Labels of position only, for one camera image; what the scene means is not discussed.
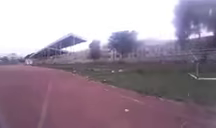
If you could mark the small dark tree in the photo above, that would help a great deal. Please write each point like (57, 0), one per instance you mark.
(94, 49)

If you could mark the dark round tree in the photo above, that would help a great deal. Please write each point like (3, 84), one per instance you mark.
(123, 41)

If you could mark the green grass field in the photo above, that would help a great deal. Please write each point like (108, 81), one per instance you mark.
(156, 81)

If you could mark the roofed grandstand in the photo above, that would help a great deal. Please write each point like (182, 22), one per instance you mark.
(56, 47)

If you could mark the red running track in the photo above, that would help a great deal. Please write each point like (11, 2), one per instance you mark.
(62, 100)

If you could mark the large dark tree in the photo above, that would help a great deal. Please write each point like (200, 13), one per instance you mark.
(196, 16)

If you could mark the white goal frame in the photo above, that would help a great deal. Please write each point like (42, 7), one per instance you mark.
(201, 74)

